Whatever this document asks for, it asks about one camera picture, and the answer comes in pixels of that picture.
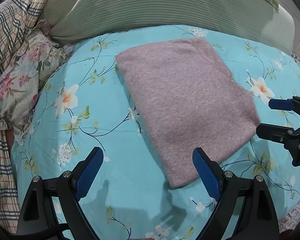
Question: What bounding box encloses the pink fuzzy sweater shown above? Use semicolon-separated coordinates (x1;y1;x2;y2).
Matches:
116;37;260;187

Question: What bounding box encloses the floral quilted blanket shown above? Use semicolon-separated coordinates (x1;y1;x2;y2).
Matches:
0;20;74;145

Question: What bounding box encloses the plaid beige blanket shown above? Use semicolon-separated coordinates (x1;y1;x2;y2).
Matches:
0;0;61;234

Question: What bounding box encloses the green striped pillow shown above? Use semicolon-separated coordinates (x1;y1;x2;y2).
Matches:
40;0;295;54

